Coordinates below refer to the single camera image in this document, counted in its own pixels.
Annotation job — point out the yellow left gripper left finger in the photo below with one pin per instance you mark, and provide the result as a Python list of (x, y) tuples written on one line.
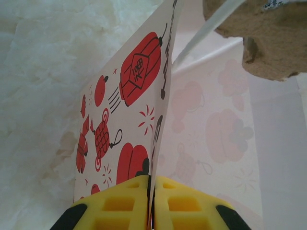
[(108, 210)]

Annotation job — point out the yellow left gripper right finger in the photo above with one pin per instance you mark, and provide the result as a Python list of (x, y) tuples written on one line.
[(192, 210)]

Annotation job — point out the white red printed paper bag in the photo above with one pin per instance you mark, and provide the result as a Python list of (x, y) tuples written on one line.
[(134, 107)]

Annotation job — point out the brown fuzzy plush item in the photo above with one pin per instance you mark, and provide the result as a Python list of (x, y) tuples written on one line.
[(263, 43)]

